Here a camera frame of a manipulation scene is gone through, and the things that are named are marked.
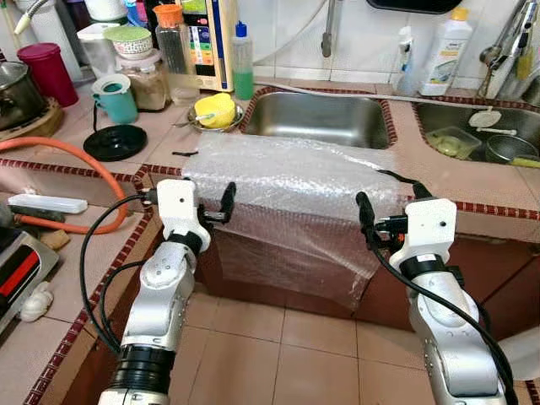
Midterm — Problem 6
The shallow round steel dish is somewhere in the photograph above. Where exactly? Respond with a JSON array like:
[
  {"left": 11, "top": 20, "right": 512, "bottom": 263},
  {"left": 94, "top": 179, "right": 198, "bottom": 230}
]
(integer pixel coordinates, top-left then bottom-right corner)
[{"left": 186, "top": 103, "right": 246, "bottom": 133}]

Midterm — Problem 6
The small metal spoon green tip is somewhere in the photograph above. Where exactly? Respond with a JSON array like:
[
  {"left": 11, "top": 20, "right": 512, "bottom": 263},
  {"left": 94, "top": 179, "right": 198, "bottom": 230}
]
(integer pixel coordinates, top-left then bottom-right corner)
[{"left": 173, "top": 112, "right": 212, "bottom": 129}]

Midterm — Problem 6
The yellow lemon-shaped plastic container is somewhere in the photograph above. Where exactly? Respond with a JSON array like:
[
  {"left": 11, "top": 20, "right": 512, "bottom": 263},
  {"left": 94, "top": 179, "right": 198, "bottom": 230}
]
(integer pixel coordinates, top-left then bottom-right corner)
[{"left": 194, "top": 93, "right": 237, "bottom": 129}]

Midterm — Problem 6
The clear plastic food container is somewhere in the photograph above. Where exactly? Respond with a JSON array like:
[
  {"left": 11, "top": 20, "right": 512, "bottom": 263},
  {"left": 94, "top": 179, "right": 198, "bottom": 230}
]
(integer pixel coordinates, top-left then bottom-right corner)
[{"left": 424, "top": 127, "right": 482, "bottom": 161}]

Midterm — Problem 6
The clear bubble wrap sheet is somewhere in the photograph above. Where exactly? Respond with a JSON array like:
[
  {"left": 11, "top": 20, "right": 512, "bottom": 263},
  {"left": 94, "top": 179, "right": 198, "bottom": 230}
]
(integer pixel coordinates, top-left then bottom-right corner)
[{"left": 181, "top": 131, "right": 414, "bottom": 310}]

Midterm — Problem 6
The stainless steel sink basin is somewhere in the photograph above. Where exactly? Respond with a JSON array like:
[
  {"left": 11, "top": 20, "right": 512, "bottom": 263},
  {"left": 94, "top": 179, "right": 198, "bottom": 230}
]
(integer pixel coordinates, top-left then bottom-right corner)
[
  {"left": 240, "top": 89, "right": 397, "bottom": 151},
  {"left": 413, "top": 100, "right": 540, "bottom": 167}
]

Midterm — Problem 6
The brown counter cabinet front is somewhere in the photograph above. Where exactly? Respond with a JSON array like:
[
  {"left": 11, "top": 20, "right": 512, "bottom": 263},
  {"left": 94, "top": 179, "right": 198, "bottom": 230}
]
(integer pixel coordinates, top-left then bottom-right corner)
[{"left": 198, "top": 211, "right": 540, "bottom": 340}]

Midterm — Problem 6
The black round kettle base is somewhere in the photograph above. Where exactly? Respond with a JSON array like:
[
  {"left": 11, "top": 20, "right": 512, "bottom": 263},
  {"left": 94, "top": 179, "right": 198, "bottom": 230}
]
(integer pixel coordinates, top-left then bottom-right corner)
[{"left": 83, "top": 124, "right": 149, "bottom": 163}]

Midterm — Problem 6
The green soap bottle blue cap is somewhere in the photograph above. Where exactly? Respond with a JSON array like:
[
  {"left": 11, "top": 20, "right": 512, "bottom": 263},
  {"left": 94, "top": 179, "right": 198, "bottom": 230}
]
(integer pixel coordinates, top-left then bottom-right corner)
[{"left": 230, "top": 21, "right": 255, "bottom": 102}]

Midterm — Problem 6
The small white spray bottle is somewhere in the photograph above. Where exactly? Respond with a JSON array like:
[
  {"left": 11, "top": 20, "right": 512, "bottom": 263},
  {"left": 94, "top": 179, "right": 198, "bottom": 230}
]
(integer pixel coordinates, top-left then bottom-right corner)
[{"left": 395, "top": 25, "right": 419, "bottom": 95}]

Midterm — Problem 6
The white detergent bottle yellow cap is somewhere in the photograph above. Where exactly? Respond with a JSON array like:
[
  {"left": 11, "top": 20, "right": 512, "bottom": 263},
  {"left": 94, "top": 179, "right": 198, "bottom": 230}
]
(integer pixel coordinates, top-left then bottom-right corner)
[{"left": 420, "top": 7, "right": 473, "bottom": 96}]

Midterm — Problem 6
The jar of brown powder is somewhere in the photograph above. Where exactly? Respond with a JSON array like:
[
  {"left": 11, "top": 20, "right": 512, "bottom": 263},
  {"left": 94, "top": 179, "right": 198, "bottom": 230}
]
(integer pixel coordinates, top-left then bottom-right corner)
[{"left": 118, "top": 49, "right": 171, "bottom": 112}]

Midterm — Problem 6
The teal cup white rim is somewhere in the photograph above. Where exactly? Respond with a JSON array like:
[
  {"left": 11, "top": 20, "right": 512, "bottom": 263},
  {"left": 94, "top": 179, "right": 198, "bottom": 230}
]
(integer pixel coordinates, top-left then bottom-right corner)
[{"left": 91, "top": 73, "right": 138, "bottom": 126}]

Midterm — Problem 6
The clear jar orange lid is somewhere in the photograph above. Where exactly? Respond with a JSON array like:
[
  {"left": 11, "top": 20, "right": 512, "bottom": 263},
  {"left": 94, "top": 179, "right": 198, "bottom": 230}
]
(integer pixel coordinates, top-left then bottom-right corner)
[{"left": 154, "top": 4, "right": 202, "bottom": 106}]

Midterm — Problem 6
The cream water ionizer appliance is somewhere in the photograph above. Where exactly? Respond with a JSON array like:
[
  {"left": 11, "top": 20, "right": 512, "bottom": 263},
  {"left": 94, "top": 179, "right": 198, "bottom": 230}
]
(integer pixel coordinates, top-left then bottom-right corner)
[{"left": 181, "top": 0, "right": 237, "bottom": 92}]

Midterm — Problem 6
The white power strip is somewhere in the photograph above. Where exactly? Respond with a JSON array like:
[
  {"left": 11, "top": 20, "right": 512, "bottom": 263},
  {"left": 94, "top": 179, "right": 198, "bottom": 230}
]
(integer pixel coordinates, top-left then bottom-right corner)
[{"left": 7, "top": 193, "right": 89, "bottom": 214}]

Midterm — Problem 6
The chrome sink faucet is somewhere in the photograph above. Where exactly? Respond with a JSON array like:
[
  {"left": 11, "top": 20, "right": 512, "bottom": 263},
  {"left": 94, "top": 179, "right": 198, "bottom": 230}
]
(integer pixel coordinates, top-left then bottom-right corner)
[{"left": 477, "top": 0, "right": 540, "bottom": 98}]

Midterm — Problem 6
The dark hanging tap pipe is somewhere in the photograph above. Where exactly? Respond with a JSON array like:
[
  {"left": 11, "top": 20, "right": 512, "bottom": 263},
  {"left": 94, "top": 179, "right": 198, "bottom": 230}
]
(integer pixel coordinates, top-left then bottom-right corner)
[{"left": 321, "top": 0, "right": 343, "bottom": 58}]

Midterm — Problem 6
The patterned bowl green lid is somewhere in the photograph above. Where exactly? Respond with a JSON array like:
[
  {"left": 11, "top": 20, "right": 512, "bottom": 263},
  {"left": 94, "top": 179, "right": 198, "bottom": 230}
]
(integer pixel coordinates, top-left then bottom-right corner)
[{"left": 103, "top": 25, "right": 154, "bottom": 58}]

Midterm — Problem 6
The woven wooden trivet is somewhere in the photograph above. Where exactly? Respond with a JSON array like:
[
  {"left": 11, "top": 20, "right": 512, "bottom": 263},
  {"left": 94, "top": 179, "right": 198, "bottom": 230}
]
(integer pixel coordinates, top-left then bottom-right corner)
[{"left": 0, "top": 100, "right": 64, "bottom": 142}]

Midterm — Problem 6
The white garlic bulb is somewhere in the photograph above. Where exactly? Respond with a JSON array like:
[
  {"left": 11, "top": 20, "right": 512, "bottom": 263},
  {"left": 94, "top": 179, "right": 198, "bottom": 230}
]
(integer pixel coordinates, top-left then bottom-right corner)
[{"left": 17, "top": 283, "right": 53, "bottom": 323}]

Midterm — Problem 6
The clear container white lid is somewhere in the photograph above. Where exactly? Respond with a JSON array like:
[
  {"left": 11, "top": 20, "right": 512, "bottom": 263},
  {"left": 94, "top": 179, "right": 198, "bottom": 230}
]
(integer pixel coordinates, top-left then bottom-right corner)
[{"left": 78, "top": 23, "right": 119, "bottom": 78}]

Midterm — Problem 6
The maroon plastic cup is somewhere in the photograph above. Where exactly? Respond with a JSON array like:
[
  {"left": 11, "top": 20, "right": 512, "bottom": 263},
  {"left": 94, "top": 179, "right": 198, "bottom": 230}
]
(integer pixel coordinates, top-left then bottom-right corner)
[{"left": 17, "top": 43, "right": 78, "bottom": 108}]

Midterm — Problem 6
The white kettle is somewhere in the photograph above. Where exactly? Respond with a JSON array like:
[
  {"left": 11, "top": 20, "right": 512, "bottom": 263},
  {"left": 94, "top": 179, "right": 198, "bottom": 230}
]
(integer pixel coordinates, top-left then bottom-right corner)
[{"left": 84, "top": 0, "right": 127, "bottom": 22}]

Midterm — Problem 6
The steel cooking pot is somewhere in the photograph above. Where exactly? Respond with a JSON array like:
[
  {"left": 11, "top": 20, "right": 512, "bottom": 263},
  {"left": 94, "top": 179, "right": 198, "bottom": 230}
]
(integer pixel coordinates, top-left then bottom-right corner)
[{"left": 0, "top": 61, "right": 47, "bottom": 132}]

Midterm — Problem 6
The black flat strap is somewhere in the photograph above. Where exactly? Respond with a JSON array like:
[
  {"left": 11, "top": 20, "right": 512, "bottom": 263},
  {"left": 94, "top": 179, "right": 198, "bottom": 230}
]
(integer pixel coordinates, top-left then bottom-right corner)
[{"left": 377, "top": 169, "right": 423, "bottom": 188}]

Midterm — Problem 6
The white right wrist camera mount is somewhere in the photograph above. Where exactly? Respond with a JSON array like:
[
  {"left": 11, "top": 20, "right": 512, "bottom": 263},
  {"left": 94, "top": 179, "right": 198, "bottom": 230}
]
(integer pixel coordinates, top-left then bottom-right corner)
[{"left": 390, "top": 200, "right": 458, "bottom": 267}]

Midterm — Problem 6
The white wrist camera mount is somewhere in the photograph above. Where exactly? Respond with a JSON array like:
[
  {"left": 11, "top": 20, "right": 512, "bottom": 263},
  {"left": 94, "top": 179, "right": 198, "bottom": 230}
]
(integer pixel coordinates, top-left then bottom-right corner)
[
  {"left": 156, "top": 179, "right": 212, "bottom": 242},
  {"left": 390, "top": 200, "right": 458, "bottom": 267}
]

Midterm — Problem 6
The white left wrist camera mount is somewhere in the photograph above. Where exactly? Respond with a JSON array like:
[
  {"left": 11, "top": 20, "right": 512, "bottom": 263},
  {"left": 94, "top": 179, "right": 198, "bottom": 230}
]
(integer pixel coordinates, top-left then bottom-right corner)
[{"left": 156, "top": 179, "right": 212, "bottom": 242}]

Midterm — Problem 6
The white water hose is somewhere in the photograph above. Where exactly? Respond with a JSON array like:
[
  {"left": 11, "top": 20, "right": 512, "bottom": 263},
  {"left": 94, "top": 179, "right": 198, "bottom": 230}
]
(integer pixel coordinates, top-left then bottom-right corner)
[{"left": 253, "top": 78, "right": 406, "bottom": 98}]

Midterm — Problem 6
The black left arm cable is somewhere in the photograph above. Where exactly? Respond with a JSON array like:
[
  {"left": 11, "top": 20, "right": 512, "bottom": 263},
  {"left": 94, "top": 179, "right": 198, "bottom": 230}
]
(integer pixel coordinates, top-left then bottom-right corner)
[{"left": 78, "top": 191, "right": 159, "bottom": 355}]

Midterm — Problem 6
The black wall shelf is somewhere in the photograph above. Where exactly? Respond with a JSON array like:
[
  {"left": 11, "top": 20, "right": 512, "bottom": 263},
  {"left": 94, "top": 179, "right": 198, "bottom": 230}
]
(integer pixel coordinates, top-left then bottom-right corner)
[{"left": 367, "top": 0, "right": 463, "bottom": 15}]

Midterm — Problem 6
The orange rubber hose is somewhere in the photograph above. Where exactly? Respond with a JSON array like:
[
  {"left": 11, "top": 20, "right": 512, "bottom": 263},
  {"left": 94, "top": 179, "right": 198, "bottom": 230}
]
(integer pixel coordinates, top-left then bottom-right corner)
[{"left": 0, "top": 137, "right": 127, "bottom": 235}]

